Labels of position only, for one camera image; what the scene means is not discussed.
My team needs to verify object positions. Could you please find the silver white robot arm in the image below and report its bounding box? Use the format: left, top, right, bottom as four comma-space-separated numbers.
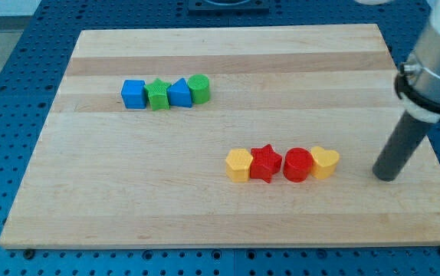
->
395, 0, 440, 123

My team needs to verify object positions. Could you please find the red star block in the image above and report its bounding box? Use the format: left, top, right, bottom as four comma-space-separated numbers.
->
249, 144, 283, 183

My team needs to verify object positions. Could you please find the green star block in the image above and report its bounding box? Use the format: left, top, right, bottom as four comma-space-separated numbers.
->
144, 78, 171, 110

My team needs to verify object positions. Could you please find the yellow hexagon block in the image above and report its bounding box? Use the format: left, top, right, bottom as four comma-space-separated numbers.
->
225, 148, 254, 182

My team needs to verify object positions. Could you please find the light wooden board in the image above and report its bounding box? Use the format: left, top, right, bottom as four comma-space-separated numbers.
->
0, 24, 440, 249

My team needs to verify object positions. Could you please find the green cylinder block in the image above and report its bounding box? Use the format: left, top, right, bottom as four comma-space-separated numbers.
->
187, 74, 211, 104

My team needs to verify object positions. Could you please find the blue triangle block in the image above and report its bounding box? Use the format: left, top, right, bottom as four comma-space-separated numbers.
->
166, 78, 192, 107

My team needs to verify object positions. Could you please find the red cylinder block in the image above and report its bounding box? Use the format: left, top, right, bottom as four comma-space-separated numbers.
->
283, 147, 314, 182

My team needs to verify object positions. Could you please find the blue cube block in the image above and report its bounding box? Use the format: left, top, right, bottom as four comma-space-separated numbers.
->
120, 80, 148, 109

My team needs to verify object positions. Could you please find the yellow heart block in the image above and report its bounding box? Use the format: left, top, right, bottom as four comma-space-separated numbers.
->
310, 146, 340, 179

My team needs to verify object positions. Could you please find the dark grey cylindrical pointer rod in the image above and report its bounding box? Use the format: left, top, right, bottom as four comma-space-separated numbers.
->
373, 111, 432, 182

